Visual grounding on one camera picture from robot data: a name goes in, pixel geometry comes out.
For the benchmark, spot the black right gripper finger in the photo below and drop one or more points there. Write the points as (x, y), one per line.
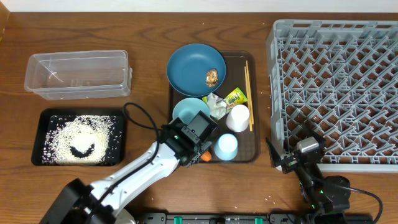
(310, 133)
(276, 160)

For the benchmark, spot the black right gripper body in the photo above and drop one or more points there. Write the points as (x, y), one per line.
(290, 163)

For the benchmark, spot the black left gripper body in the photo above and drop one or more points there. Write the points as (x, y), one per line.
(202, 147)

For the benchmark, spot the orange carrot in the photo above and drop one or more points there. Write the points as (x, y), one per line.
(206, 156)

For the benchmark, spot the light blue bowl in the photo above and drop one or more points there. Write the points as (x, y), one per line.
(188, 108)

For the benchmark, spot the brown food scrap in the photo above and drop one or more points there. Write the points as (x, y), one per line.
(212, 77)

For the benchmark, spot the dark blue plate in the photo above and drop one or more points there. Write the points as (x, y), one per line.
(188, 66)

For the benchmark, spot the pile of white rice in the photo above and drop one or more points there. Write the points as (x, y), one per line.
(84, 140)

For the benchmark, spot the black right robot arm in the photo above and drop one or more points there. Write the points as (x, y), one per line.
(328, 196)

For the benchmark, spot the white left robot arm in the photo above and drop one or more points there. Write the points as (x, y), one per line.
(103, 200)

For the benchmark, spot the grey dishwasher rack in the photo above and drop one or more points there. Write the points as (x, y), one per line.
(338, 78)

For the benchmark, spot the black waste tray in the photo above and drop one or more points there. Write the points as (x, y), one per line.
(44, 123)

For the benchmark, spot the light blue plastic cup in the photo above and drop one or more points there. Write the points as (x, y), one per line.
(226, 147)

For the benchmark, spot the crumpled white paper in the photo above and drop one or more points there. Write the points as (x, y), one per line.
(217, 105)

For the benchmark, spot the white plastic cup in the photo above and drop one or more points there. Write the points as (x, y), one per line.
(238, 118)

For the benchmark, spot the brown serving tray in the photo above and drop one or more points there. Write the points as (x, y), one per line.
(249, 141)

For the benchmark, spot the green snack wrapper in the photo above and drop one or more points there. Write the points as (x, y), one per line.
(236, 97)

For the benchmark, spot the wooden chopstick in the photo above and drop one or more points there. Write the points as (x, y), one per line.
(248, 94)
(251, 96)

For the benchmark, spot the clear plastic bin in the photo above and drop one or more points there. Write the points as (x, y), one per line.
(79, 75)

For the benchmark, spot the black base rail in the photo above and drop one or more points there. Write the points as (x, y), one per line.
(272, 218)

